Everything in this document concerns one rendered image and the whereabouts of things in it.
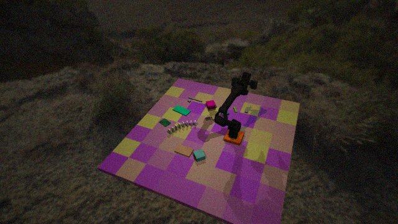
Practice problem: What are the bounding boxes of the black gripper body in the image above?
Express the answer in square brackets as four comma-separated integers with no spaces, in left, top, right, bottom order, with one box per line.
[231,78,257,90]

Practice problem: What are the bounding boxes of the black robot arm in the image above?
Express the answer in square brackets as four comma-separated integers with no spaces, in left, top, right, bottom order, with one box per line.
[215,72,251,139]

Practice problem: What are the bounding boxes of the magenta rectangular block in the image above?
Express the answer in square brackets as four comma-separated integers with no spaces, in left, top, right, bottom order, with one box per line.
[206,100,216,110]

